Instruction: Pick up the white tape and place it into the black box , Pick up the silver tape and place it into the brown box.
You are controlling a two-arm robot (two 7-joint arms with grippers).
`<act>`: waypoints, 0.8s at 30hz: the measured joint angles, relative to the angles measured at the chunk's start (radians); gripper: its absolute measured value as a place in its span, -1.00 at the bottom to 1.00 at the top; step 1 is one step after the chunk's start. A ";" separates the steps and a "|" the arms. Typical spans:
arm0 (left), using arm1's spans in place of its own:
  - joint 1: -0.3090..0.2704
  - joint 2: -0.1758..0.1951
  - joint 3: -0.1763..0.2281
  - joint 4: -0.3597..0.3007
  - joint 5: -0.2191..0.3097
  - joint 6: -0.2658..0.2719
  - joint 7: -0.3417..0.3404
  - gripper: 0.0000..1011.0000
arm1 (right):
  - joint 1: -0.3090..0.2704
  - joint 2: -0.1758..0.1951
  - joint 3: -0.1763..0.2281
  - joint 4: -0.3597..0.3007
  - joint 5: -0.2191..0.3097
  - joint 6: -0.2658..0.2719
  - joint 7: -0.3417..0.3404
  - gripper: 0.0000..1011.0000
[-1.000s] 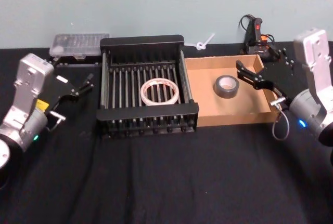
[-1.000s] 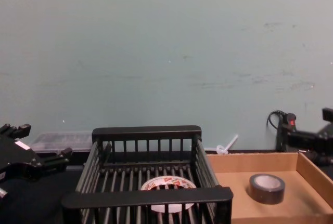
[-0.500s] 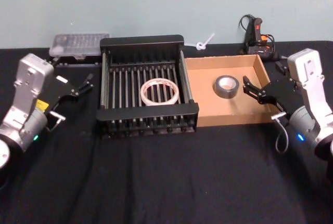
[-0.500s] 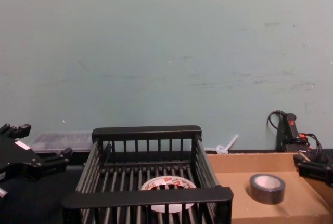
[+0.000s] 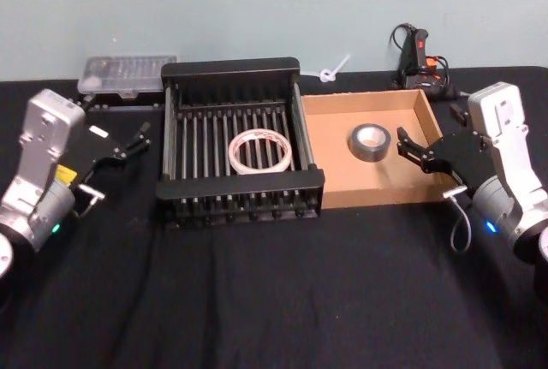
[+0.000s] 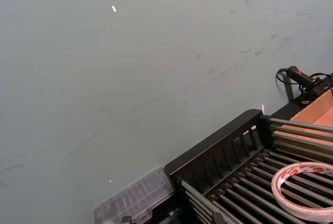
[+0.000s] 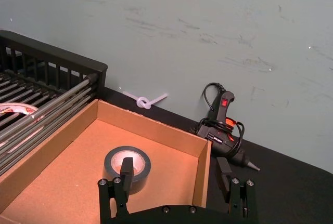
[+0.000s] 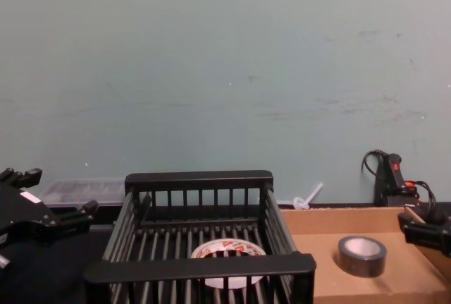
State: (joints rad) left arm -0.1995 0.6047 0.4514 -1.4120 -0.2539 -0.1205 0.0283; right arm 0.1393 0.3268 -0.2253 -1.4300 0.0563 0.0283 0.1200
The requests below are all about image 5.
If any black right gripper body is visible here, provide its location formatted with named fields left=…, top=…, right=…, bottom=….
left=427, top=130, right=498, bottom=191

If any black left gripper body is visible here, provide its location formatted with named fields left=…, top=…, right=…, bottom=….
left=62, top=122, right=128, bottom=187

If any roll of silver tape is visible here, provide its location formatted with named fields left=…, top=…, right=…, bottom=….
left=349, top=122, right=393, bottom=162

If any roll of white tape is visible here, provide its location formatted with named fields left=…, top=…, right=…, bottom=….
left=227, top=128, right=293, bottom=176

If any clear plastic case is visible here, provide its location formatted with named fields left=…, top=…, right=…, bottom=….
left=77, top=54, right=179, bottom=107

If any shallow brown cardboard tray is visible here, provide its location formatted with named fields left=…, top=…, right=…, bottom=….
left=299, top=88, right=462, bottom=210

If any black rack with steel bars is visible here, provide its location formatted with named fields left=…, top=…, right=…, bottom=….
left=154, top=56, right=325, bottom=229

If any black table cloth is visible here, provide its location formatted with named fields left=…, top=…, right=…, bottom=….
left=0, top=64, right=548, bottom=369

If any black corded tool red switch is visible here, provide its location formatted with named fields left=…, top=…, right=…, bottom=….
left=388, top=22, right=466, bottom=101

